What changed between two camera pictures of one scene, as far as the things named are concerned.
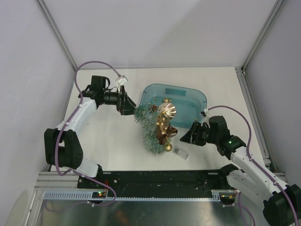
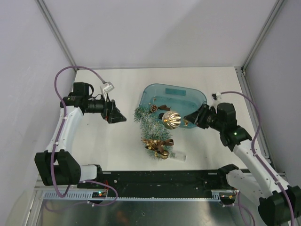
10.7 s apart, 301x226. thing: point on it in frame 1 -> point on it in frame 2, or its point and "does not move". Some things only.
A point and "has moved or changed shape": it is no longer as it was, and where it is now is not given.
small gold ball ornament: [168, 147] -> [164, 155]
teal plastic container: [189, 102] does not move
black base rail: [160, 181] does not move
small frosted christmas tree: [147, 119] has moved or changed shape
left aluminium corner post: [48, 20] does not move
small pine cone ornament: [154, 107] does not move
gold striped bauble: [167, 109] -> [171, 119]
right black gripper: [191, 138] -> [198, 117]
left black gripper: [125, 106] -> [111, 113]
